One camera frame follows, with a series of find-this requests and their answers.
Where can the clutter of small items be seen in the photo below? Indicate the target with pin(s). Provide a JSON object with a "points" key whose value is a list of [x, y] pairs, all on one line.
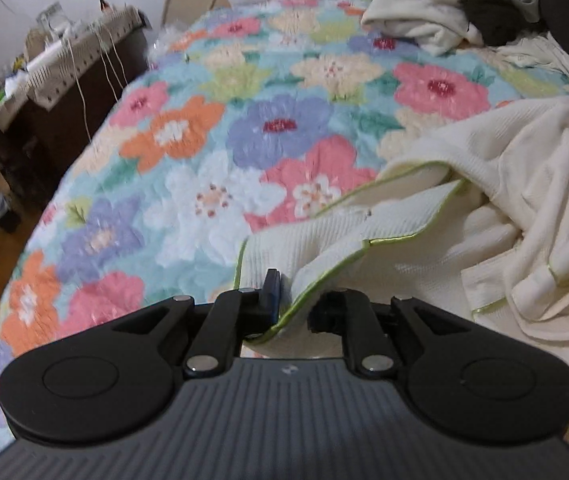
{"points": [[44, 45]]}

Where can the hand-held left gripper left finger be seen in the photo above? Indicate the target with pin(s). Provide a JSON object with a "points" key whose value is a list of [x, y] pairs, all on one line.
{"points": [[272, 294]]}

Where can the cream garment with green trim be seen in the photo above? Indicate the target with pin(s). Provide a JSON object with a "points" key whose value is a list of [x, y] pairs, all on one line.
{"points": [[509, 175]]}

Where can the white lace cover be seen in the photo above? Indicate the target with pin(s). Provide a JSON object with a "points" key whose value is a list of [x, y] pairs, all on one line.
{"points": [[82, 50]]}

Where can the floral quilt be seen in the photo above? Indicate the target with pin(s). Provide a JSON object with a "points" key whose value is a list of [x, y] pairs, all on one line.
{"points": [[244, 130]]}

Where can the dark brown cloth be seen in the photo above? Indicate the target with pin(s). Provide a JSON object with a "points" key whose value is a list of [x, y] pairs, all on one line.
{"points": [[501, 17]]}

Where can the crumpled cream cloth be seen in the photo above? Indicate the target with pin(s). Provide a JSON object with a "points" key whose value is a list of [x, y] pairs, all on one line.
{"points": [[414, 5]]}

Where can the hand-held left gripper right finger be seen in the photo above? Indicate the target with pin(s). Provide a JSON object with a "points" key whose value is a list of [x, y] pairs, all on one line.
{"points": [[350, 312]]}

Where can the dark wooden cabinet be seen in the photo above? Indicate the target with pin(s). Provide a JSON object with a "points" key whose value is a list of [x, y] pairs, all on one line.
{"points": [[49, 130]]}

